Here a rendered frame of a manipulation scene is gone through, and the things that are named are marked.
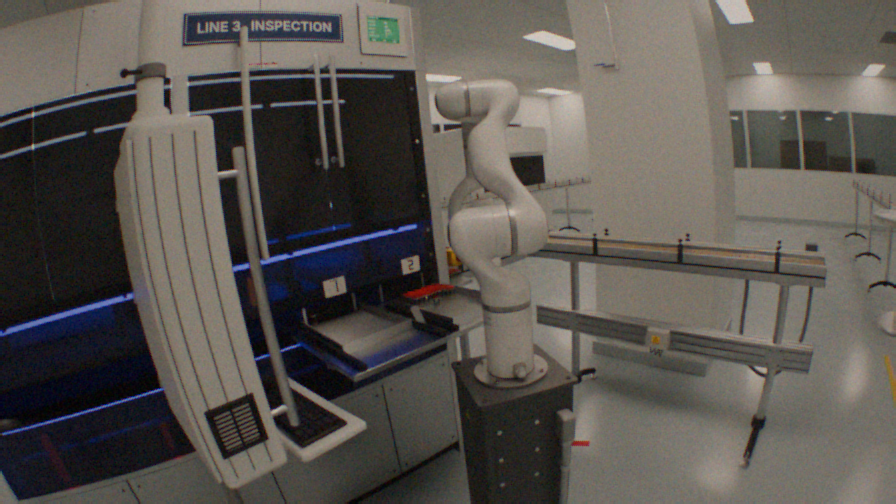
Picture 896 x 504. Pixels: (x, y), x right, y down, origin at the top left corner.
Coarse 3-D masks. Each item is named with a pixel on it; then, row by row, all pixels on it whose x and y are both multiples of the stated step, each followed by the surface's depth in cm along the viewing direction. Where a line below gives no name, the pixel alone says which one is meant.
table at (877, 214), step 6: (876, 210) 202; (882, 210) 199; (888, 210) 196; (894, 210) 193; (876, 216) 187; (882, 216) 179; (888, 216) 176; (894, 216) 173; (882, 222) 176; (888, 222) 168; (894, 222) 162; (888, 312) 201; (894, 312) 183; (876, 318) 202; (882, 318) 198; (888, 318) 193; (894, 318) 181; (876, 324) 195; (882, 324) 190; (888, 324) 185; (894, 324) 180; (882, 330) 184; (888, 330) 178; (894, 330) 174; (894, 336) 169
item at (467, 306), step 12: (456, 288) 169; (468, 288) 163; (444, 300) 162; (456, 300) 161; (468, 300) 159; (480, 300) 157; (432, 312) 140; (444, 312) 149; (456, 312) 147; (468, 312) 137; (480, 312) 141
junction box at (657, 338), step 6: (648, 330) 184; (654, 330) 183; (660, 330) 181; (666, 330) 180; (648, 336) 185; (654, 336) 182; (660, 336) 179; (666, 336) 177; (648, 342) 185; (654, 342) 182; (660, 342) 180; (666, 342) 177; (660, 348) 180; (666, 348) 178
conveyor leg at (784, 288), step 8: (784, 288) 134; (784, 296) 134; (784, 304) 134; (784, 312) 135; (776, 320) 139; (784, 320) 136; (776, 328) 139; (776, 336) 139; (776, 344) 139; (768, 376) 143; (768, 384) 143; (768, 392) 143; (760, 400) 147; (768, 400) 144; (760, 408) 146; (760, 416) 146
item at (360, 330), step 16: (336, 320) 151; (352, 320) 150; (368, 320) 148; (384, 320) 147; (400, 320) 140; (320, 336) 132; (336, 336) 135; (352, 336) 134; (368, 336) 125; (384, 336) 129; (352, 352) 121
